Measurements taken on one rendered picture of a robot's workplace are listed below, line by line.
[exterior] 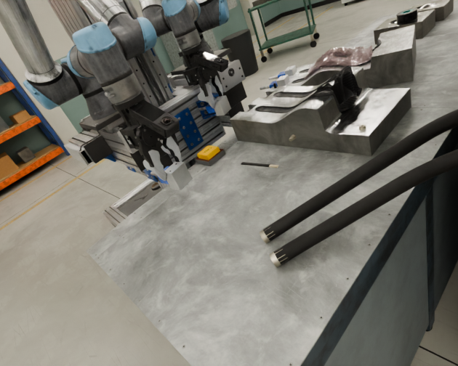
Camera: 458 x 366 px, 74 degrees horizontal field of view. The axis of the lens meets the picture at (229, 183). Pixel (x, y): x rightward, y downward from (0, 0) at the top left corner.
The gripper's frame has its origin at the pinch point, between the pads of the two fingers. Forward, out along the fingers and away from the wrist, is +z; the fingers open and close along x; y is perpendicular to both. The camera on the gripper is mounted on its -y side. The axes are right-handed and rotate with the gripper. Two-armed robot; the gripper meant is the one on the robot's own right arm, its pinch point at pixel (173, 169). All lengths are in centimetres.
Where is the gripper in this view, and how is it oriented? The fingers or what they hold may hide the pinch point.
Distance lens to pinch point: 78.9
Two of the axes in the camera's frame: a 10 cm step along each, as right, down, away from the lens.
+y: -7.6, -0.9, 6.5
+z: 3.5, 7.8, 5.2
